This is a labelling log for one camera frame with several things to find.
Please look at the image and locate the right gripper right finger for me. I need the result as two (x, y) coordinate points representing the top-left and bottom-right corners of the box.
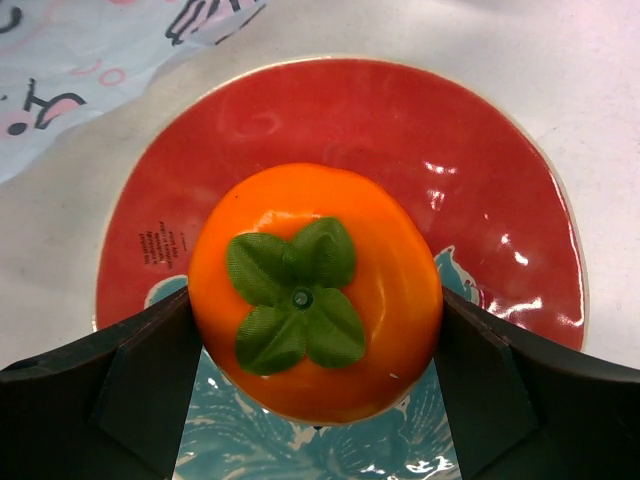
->
(435, 289), (639, 479)

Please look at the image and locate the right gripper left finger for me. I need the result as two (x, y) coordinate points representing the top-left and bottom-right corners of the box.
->
(1, 289), (202, 479)

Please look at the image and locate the orange fake persimmon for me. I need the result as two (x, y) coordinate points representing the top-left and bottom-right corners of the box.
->
(188, 164), (443, 425)

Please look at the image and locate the light blue plastic bag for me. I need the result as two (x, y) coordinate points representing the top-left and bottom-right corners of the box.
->
(1, 0), (266, 181)

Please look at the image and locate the red and teal plate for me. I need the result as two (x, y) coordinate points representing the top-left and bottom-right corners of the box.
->
(96, 58), (586, 479)

